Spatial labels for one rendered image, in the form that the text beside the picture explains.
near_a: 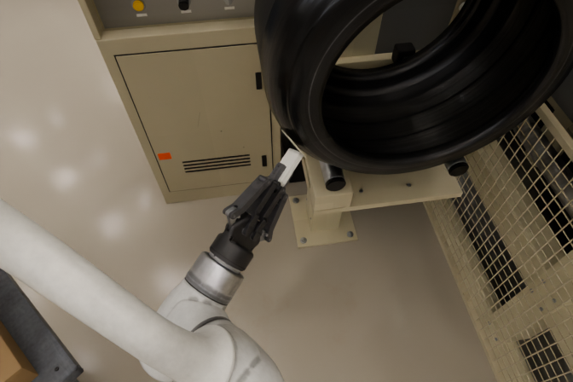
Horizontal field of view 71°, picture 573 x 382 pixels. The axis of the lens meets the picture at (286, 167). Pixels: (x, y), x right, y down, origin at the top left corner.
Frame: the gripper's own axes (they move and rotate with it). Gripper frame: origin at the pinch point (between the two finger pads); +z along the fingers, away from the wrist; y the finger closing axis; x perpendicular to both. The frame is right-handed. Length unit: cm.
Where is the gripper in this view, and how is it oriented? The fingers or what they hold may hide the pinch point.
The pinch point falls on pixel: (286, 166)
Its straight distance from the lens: 75.4
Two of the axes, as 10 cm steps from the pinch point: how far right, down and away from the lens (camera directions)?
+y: 5.0, 4.7, 7.3
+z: 5.4, -8.3, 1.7
